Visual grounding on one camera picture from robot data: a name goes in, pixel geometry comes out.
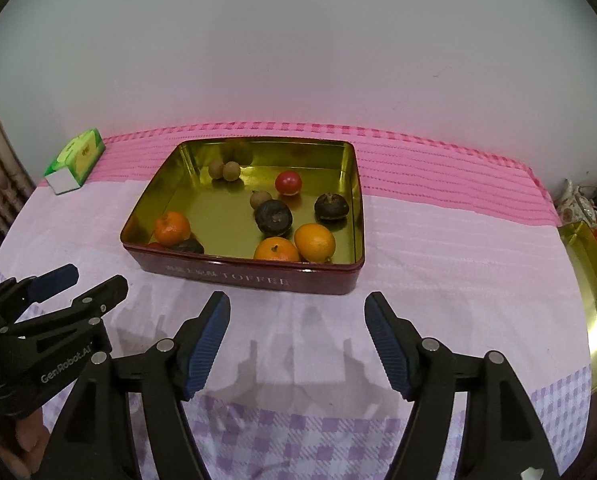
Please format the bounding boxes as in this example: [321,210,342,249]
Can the red tin box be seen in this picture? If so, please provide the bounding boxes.
[120,136,365,296]

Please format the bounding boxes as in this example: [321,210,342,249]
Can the dark water chestnut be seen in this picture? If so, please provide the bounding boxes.
[313,192,349,222]
[171,238,205,255]
[255,199,294,236]

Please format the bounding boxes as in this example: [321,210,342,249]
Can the gold tin lid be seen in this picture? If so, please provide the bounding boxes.
[558,220,597,396]

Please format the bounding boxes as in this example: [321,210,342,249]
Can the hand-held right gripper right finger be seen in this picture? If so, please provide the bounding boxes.
[364,291,561,480]

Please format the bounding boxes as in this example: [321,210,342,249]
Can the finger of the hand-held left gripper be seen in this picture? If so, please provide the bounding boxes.
[0,263,80,311]
[8,274,129,339]

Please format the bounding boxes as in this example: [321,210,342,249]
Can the pink striped cloth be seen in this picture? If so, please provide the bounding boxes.
[38,120,561,228]

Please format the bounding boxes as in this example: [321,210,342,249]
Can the white patterned bag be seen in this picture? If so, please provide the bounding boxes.
[553,179,597,223]

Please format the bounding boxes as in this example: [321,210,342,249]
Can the dark orange mandarin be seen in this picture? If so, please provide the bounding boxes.
[154,211,192,246]

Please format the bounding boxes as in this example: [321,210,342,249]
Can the orange mandarin with stem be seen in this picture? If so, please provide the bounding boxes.
[253,237,301,263]

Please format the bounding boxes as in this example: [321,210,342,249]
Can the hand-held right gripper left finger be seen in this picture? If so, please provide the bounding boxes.
[46,290,232,480]

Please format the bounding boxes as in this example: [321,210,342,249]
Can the white purple checked cloth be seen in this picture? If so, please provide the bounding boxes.
[0,180,594,480]

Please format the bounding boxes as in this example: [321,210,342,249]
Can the person's left hand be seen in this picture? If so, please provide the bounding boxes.
[13,407,49,468]

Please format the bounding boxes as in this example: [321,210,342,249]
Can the green tissue box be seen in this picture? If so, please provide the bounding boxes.
[45,127,106,196]

